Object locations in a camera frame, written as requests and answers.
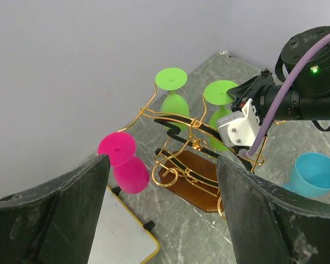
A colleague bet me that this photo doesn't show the gold wire glass rack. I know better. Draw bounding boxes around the gold wire glass rack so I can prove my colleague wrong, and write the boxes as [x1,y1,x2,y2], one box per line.
[118,82,266,221]

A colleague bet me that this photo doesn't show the small whiteboard yellow frame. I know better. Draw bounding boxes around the small whiteboard yellow frame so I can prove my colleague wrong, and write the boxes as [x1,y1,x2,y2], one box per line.
[88,188,160,264]

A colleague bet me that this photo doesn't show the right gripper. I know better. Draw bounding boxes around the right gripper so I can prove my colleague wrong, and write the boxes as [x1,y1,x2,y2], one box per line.
[227,69,275,121]

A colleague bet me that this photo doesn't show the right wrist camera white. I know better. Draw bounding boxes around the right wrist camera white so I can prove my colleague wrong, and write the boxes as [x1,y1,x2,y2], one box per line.
[216,98,260,147]

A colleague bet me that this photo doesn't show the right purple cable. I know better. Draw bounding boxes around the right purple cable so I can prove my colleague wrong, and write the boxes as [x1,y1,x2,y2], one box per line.
[246,26,330,157]

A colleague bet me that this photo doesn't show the green wine glass front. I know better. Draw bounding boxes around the green wine glass front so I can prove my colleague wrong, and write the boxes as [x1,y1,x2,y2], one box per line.
[202,80,240,152]

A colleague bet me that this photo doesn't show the pink plastic wine glass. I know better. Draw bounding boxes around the pink plastic wine glass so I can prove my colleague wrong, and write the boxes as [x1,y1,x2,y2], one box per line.
[97,132,150,194]

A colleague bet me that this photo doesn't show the blue plastic wine glass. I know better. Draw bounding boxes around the blue plastic wine glass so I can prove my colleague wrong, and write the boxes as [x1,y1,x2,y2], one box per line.
[282,152,330,198]

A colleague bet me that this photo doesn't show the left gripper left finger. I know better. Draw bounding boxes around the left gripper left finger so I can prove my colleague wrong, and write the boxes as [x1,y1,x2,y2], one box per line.
[0,155,111,263]

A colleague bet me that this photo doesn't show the green wine glass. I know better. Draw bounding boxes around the green wine glass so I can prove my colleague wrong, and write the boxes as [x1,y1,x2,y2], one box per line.
[202,80,240,152]
[155,67,190,117]

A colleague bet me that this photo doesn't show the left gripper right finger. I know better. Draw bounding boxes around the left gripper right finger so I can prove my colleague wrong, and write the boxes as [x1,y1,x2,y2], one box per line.
[217,156,330,263]

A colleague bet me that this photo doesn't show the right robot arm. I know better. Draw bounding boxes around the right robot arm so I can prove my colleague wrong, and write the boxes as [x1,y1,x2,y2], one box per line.
[227,26,330,131]

